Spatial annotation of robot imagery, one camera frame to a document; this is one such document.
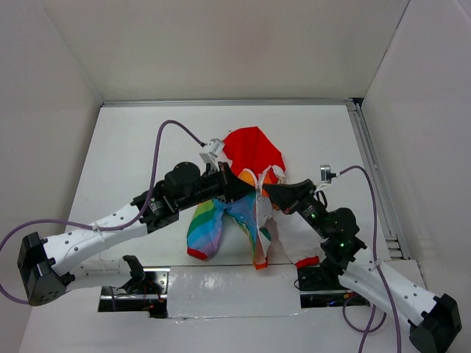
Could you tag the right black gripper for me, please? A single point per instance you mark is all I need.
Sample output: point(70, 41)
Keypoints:
point(276, 190)

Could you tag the white tape sheet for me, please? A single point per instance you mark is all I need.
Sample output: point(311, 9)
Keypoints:
point(232, 291)

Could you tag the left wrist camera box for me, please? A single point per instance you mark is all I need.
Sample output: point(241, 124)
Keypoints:
point(211, 150)

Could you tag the rainbow striped kids jacket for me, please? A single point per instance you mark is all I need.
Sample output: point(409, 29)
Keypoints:
point(251, 154)

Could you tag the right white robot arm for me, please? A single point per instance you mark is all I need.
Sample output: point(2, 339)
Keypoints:
point(433, 321)

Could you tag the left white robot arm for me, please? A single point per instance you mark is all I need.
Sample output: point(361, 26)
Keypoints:
point(50, 267)

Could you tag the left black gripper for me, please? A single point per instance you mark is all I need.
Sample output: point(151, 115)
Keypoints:
point(232, 187)

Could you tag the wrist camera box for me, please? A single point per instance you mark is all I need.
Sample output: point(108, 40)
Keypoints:
point(326, 174)
point(211, 150)

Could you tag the metal base rail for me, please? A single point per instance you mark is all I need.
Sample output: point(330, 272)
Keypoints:
point(151, 297)

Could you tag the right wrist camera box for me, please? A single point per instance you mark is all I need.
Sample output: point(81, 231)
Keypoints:
point(326, 174)

